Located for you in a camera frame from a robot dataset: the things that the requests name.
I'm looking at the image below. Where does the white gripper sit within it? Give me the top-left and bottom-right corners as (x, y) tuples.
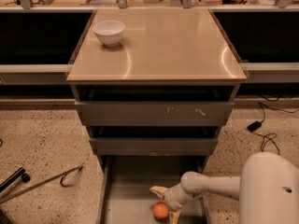
(149, 184), (192, 224)

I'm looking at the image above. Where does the orange fruit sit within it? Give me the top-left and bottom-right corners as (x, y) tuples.
(152, 202), (169, 220)

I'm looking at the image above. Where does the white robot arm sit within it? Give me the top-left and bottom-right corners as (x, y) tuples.
(149, 152), (299, 224)

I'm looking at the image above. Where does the bottom grey open drawer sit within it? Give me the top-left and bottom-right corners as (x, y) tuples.
(98, 156), (201, 224)

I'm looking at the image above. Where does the middle grey drawer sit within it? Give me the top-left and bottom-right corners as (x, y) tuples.
(90, 138), (218, 156)

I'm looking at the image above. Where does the top grey drawer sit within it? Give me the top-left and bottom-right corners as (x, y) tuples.
(75, 102), (233, 127)

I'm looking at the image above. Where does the grey drawer cabinet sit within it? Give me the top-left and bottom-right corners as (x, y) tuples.
(64, 7), (249, 224)

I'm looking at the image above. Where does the metal hook rod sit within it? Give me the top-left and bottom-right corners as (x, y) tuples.
(0, 165), (83, 204)

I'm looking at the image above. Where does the black power adapter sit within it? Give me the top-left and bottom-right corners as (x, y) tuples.
(247, 120), (262, 133)

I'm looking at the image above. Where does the black tripod leg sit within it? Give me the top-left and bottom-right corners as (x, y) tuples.
(0, 167), (31, 193)

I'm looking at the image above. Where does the white ceramic bowl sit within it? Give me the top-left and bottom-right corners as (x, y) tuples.
(93, 21), (125, 47)

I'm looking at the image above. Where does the black floor cable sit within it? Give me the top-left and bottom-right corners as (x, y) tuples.
(253, 93), (299, 157)

